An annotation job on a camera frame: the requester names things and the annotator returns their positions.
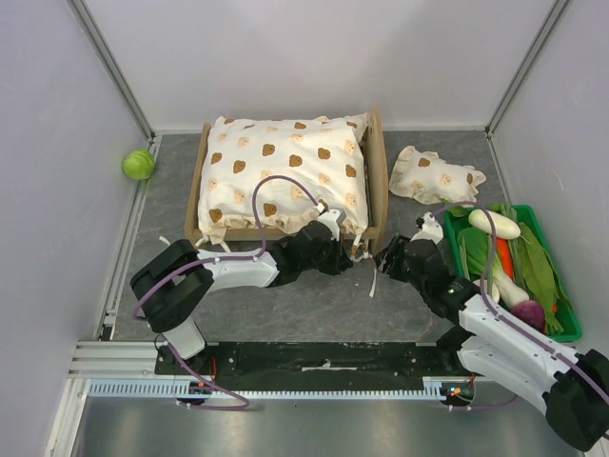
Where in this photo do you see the wooden pet bed frame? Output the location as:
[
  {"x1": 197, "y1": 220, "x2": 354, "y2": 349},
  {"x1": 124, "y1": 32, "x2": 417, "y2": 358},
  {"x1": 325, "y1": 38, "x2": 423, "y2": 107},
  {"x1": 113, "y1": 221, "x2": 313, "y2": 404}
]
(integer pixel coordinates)
[{"x1": 184, "y1": 108, "x2": 389, "y2": 254}]

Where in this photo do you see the bear print cream quilt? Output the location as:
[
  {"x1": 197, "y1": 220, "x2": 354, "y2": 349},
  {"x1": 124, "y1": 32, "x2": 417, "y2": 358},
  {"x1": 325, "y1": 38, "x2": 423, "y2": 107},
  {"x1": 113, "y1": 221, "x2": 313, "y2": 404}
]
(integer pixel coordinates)
[{"x1": 193, "y1": 113, "x2": 373, "y2": 262}]

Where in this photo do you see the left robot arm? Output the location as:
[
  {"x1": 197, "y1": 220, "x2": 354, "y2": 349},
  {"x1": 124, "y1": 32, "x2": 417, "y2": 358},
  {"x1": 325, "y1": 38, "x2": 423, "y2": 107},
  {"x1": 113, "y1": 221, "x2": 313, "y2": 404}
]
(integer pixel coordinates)
[{"x1": 129, "y1": 221, "x2": 353, "y2": 374}]

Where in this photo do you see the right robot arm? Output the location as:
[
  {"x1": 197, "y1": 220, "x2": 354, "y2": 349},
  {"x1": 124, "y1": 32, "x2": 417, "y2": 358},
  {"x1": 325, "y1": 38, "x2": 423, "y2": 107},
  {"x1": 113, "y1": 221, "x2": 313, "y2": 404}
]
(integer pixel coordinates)
[{"x1": 375, "y1": 235, "x2": 608, "y2": 452}]

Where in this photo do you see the orange carrot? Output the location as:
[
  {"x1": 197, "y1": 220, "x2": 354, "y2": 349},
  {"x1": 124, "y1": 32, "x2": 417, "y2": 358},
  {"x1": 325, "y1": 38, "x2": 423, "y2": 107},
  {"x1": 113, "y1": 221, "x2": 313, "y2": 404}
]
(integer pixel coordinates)
[{"x1": 497, "y1": 238, "x2": 515, "y2": 280}]

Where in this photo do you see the bear print small pillow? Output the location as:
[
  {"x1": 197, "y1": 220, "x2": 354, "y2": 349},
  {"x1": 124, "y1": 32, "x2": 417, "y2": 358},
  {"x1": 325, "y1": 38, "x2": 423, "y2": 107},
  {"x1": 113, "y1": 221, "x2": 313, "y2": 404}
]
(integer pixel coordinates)
[{"x1": 388, "y1": 146, "x2": 486, "y2": 205}]

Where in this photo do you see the white radish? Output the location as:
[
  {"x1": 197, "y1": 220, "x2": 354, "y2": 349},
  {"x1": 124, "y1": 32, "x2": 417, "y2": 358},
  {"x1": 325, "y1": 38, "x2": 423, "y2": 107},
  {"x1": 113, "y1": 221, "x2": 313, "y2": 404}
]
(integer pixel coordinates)
[{"x1": 468, "y1": 209, "x2": 521, "y2": 241}]

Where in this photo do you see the green plastic basket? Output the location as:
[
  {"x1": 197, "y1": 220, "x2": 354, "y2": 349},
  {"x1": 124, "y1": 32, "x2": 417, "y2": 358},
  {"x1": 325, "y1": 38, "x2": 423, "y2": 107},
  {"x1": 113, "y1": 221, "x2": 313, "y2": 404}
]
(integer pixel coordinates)
[{"x1": 443, "y1": 205, "x2": 582, "y2": 343}]

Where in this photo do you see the purple cabbage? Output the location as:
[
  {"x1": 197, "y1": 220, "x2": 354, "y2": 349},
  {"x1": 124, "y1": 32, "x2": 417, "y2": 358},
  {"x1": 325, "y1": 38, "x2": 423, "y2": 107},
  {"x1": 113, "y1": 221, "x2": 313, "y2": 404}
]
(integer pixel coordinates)
[{"x1": 510, "y1": 300, "x2": 545, "y2": 331}]

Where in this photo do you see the green cabbage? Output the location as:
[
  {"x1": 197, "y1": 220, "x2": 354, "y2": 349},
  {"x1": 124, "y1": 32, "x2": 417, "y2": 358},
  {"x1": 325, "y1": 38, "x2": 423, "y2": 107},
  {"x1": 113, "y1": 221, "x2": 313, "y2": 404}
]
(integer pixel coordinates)
[{"x1": 122, "y1": 149, "x2": 156, "y2": 180}]

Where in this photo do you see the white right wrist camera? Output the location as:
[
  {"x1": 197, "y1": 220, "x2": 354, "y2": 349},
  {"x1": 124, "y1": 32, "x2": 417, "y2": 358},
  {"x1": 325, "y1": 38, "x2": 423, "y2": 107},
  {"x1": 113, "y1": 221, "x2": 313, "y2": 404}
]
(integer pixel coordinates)
[{"x1": 411, "y1": 212, "x2": 443, "y2": 245}]

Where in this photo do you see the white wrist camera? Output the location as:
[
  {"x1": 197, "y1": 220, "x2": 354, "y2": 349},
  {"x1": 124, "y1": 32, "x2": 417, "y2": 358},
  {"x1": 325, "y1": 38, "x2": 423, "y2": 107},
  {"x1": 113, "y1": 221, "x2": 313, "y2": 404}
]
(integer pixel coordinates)
[
  {"x1": 316, "y1": 200, "x2": 346, "y2": 241},
  {"x1": 411, "y1": 212, "x2": 443, "y2": 245}
]

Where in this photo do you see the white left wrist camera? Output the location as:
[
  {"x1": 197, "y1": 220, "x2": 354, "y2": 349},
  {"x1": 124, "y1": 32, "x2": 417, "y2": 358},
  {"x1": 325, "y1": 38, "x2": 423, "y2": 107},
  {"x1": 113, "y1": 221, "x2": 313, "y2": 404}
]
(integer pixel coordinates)
[{"x1": 316, "y1": 200, "x2": 346, "y2": 241}]

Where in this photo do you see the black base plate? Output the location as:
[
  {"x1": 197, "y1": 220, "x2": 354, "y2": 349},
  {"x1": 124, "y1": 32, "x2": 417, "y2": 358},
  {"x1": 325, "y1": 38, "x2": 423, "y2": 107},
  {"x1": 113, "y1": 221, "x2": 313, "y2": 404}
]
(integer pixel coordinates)
[{"x1": 154, "y1": 340, "x2": 496, "y2": 387}]

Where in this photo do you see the white cable duct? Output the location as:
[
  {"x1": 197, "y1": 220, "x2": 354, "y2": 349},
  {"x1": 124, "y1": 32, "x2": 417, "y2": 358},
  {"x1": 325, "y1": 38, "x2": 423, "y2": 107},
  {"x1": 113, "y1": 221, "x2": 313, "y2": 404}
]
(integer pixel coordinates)
[{"x1": 88, "y1": 378, "x2": 474, "y2": 403}]

